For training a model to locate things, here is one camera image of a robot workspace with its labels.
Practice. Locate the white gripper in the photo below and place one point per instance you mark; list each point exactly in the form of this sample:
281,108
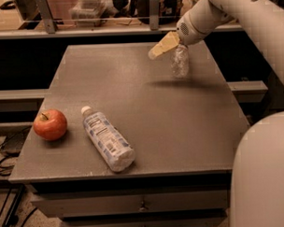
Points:
189,31

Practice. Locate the clear crinkled water bottle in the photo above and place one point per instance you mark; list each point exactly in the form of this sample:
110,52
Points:
180,61

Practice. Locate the labelled water bottle white cap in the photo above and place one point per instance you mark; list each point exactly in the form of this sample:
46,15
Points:
112,145

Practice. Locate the dark bag on shelf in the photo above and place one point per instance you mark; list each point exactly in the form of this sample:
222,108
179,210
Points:
168,10

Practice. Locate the clear plastic container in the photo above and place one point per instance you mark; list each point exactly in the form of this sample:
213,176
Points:
87,12

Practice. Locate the grey drawer cabinet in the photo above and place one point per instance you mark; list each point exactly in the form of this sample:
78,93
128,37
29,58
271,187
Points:
183,131

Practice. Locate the red apple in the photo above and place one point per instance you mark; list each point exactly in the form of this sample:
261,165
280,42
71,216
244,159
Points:
50,124

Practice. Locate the black power adapter box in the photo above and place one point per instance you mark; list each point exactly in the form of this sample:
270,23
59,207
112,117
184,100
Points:
13,144

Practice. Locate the grey metal shelf rail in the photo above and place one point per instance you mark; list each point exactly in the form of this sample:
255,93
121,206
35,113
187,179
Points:
34,18

